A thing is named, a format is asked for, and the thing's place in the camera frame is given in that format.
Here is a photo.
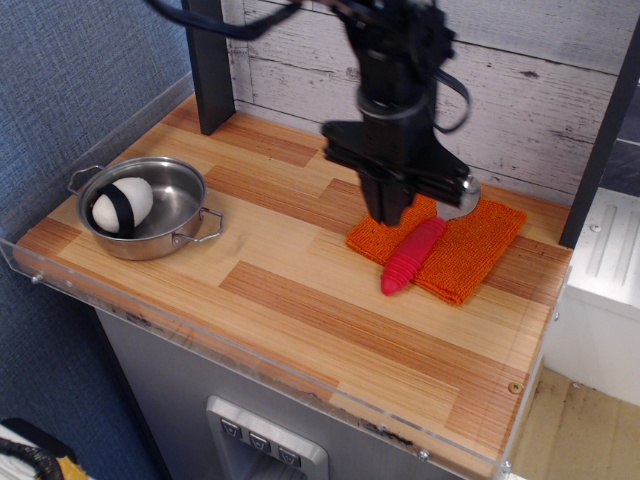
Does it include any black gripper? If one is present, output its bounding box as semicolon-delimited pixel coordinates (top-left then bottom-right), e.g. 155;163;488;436
321;102;470;226

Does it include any dark right frame post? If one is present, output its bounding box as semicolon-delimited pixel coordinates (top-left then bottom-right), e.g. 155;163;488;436
559;21;639;249

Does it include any dark frame post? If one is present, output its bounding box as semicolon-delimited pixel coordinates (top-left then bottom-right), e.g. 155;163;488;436
186;27;236;135
559;21;639;249

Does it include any stainless steel pot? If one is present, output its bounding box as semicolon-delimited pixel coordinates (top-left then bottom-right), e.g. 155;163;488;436
67;157;224;260

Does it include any silver dispenser button panel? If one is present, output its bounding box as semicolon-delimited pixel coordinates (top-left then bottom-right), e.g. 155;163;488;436
206;395;330;479

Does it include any clear acrylic table guard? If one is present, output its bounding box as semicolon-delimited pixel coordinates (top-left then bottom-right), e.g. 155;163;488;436
15;100;570;479

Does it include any yellow object at corner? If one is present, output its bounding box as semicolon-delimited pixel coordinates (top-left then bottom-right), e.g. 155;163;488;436
56;456;91;480

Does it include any orange knitted cloth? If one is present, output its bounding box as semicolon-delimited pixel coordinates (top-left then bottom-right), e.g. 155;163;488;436
346;195;527;305

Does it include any grey toy fridge cabinet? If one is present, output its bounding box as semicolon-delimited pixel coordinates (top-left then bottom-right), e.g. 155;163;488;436
94;307;461;480

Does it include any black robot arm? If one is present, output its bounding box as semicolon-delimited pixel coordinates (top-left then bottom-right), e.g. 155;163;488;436
322;1;471;226

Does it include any dark left frame post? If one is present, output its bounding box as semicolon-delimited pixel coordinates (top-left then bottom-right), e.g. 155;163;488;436
186;27;236;135

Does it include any white toy sink unit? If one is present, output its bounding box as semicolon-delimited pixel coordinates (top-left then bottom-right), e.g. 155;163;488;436
543;188;639;405

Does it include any black braided cable sleeve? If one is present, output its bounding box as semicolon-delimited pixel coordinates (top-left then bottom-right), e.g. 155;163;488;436
0;439;59;480

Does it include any white plush sushi toy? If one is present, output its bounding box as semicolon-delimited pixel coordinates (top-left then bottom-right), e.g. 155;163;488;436
91;177;154;238

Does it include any spoon with red handle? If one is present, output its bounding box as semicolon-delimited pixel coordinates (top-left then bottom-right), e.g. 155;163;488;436
380;175;481;296

